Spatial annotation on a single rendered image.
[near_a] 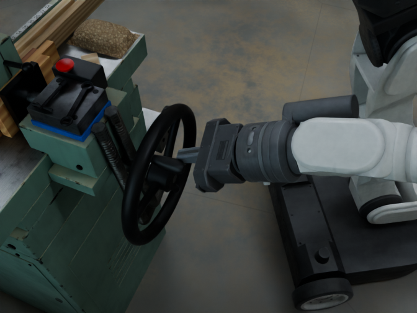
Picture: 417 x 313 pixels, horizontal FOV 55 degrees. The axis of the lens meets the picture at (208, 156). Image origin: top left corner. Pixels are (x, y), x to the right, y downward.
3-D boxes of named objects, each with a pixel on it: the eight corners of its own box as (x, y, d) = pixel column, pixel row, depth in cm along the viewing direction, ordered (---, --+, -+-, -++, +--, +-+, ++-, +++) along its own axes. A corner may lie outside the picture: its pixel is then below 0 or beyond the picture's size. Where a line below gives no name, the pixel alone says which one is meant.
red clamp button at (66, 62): (68, 75, 66) (66, 70, 66) (53, 71, 67) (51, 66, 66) (78, 64, 68) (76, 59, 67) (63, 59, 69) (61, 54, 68)
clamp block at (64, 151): (97, 181, 71) (84, 150, 64) (33, 158, 74) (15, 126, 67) (136, 123, 79) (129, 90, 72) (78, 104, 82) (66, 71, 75)
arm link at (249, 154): (217, 202, 66) (283, 205, 59) (182, 179, 59) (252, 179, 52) (233, 135, 70) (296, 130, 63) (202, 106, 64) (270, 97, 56)
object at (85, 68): (83, 142, 65) (74, 119, 60) (27, 123, 67) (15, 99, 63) (123, 89, 72) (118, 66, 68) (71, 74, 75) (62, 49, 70)
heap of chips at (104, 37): (120, 59, 86) (117, 45, 83) (66, 43, 89) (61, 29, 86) (140, 35, 91) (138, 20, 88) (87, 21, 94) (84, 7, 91)
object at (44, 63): (12, 138, 73) (-5, 111, 67) (3, 135, 74) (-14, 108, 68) (61, 84, 82) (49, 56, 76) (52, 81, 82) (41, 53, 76)
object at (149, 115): (162, 153, 116) (159, 136, 110) (125, 141, 119) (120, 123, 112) (174, 133, 121) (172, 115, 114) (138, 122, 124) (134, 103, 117)
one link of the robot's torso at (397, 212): (396, 175, 151) (411, 154, 140) (420, 222, 139) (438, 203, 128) (344, 181, 149) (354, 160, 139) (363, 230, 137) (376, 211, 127)
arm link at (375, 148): (313, 172, 57) (418, 184, 49) (285, 167, 50) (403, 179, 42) (319, 128, 57) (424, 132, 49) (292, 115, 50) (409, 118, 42)
